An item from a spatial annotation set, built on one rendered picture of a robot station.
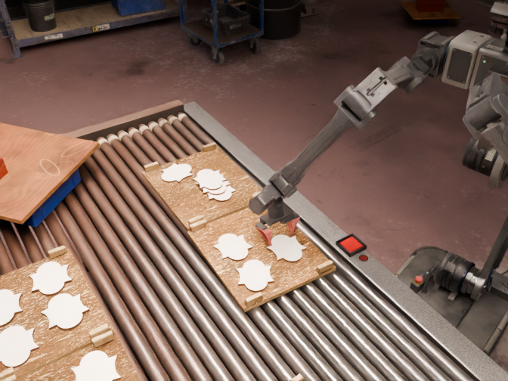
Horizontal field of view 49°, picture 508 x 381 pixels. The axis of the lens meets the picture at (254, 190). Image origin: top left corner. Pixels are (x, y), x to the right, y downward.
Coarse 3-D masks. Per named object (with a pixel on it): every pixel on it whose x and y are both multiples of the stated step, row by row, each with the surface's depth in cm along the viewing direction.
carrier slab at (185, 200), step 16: (176, 160) 229; (192, 160) 229; (208, 160) 229; (224, 160) 229; (144, 176) 221; (160, 176) 221; (192, 176) 221; (224, 176) 221; (240, 176) 220; (160, 192) 213; (176, 192) 213; (192, 192) 213; (240, 192) 212; (256, 192) 212; (176, 208) 205; (192, 208) 205; (208, 208) 205; (224, 208) 205; (240, 208) 205
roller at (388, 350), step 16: (320, 288) 179; (336, 304) 173; (352, 304) 172; (352, 320) 168; (368, 320) 167; (368, 336) 163; (384, 336) 162; (384, 352) 159; (400, 352) 157; (400, 368) 155; (416, 368) 153
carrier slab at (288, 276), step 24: (240, 216) 201; (192, 240) 193; (216, 240) 191; (264, 240) 191; (216, 264) 182; (240, 264) 182; (264, 264) 182; (288, 264) 182; (312, 264) 182; (240, 288) 174; (288, 288) 174
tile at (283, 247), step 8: (272, 240) 190; (280, 240) 190; (288, 240) 190; (296, 240) 190; (272, 248) 187; (280, 248) 187; (288, 248) 187; (296, 248) 187; (304, 248) 187; (280, 256) 184; (288, 256) 184; (296, 256) 184
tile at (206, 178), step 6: (198, 174) 217; (204, 174) 217; (210, 174) 217; (216, 174) 217; (198, 180) 214; (204, 180) 214; (210, 180) 214; (216, 180) 214; (222, 180) 214; (204, 186) 211; (210, 186) 211; (216, 186) 211
